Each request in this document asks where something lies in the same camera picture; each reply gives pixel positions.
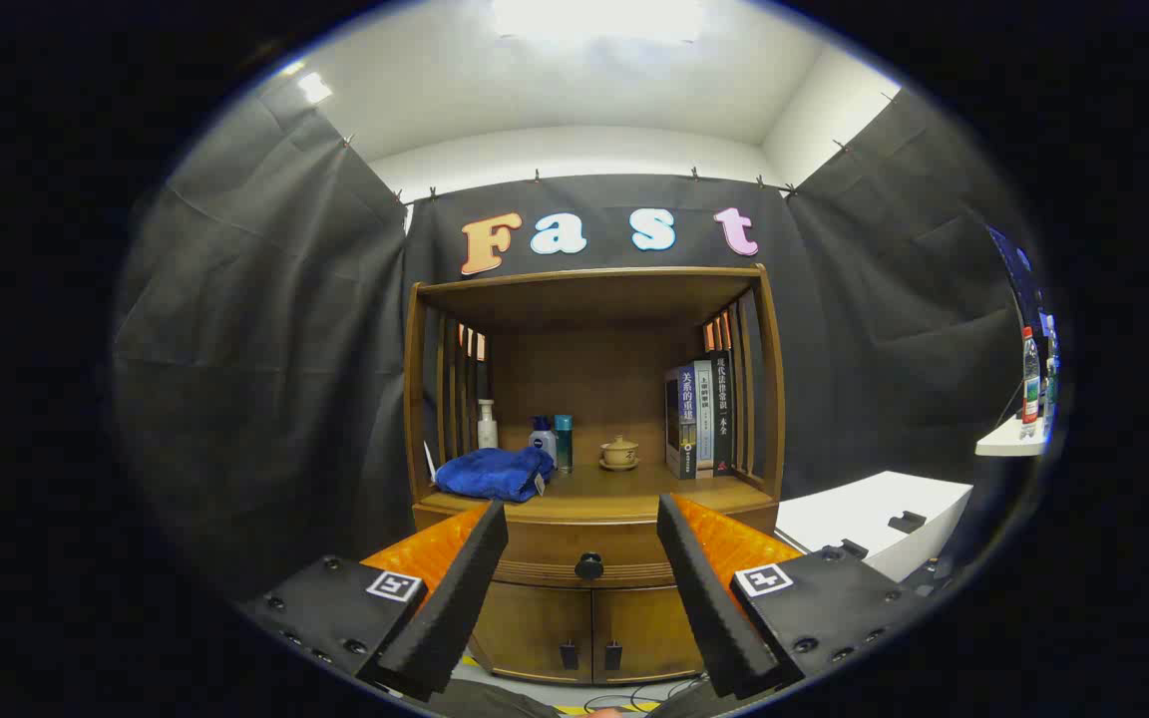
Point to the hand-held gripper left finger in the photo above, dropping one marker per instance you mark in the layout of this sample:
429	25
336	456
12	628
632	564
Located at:
450	598

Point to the white pump bottle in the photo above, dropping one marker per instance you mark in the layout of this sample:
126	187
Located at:
487	429

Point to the teal bottle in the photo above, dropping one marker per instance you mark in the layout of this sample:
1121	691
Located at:
563	444

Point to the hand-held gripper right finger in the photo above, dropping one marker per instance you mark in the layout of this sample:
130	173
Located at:
709	598

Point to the book with blue spine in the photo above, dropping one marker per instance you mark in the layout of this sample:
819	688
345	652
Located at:
684	419

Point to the book with black spine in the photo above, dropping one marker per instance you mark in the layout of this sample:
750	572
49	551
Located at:
722	409

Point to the black drawer knob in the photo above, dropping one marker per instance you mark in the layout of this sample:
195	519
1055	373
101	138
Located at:
589	566

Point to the white table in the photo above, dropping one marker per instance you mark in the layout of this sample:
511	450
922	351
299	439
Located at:
864	509

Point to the wooden drawer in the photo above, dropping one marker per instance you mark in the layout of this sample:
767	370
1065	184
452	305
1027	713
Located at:
555	548

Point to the white bottle with blue cap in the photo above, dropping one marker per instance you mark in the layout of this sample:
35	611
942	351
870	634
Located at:
542	439

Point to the clear water bottle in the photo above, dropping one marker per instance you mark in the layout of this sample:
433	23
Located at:
1030	384

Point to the beige lidded teacup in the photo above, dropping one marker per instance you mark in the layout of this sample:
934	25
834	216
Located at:
620	454

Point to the blue towel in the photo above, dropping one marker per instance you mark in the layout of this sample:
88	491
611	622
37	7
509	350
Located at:
490	471

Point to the black table clamp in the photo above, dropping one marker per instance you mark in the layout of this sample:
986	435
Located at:
907	522
852	549

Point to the wooden cabinet door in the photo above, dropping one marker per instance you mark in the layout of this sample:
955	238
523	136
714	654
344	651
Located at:
535	628
644	628

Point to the white shelf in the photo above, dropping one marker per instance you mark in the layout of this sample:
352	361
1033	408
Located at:
1008	441

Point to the wooden cabinet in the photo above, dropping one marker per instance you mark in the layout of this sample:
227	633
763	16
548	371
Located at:
594	379

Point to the black backdrop cloth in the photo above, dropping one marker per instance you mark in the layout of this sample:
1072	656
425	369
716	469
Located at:
265	349

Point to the wooden countertop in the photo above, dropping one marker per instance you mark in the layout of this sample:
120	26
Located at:
624	489

